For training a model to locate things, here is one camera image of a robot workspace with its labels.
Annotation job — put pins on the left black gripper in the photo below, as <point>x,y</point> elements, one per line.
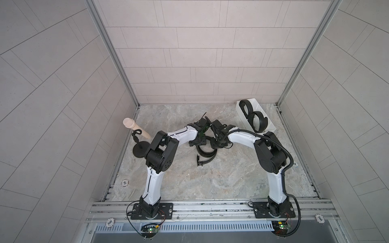
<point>204,140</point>

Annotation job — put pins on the white compartment storage box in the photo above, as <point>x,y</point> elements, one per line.
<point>256,107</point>

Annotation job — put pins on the green circuit board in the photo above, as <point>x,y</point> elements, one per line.
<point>148,231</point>
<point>281,228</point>

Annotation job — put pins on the long black belt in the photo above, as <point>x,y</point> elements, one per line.
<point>246,107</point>

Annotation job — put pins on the black belt with silver buckle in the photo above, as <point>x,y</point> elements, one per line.
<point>258,122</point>

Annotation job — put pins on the left green circuit board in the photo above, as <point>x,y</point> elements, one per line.
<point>148,231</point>

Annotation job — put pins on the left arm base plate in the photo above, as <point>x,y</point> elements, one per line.
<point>146,212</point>

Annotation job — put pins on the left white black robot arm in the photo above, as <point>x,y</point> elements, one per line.
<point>159,158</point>

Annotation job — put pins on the right white round sticker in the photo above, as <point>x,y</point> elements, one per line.
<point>320,219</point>

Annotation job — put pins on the right green circuit board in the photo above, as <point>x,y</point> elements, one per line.
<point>281,228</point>

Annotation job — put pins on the black stand with beige roll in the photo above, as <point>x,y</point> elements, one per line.
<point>140,148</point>

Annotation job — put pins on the aluminium front rail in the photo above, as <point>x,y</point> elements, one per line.
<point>213,210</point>

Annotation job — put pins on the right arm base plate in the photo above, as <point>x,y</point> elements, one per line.
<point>271,209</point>

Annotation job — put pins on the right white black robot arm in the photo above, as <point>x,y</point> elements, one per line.
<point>272,157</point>

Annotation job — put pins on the floor white round sticker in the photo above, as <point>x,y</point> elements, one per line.
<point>125,183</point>

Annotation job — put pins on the left white round sticker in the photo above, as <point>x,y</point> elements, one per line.
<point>110,222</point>

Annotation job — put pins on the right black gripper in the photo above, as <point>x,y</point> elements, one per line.
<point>214,146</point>

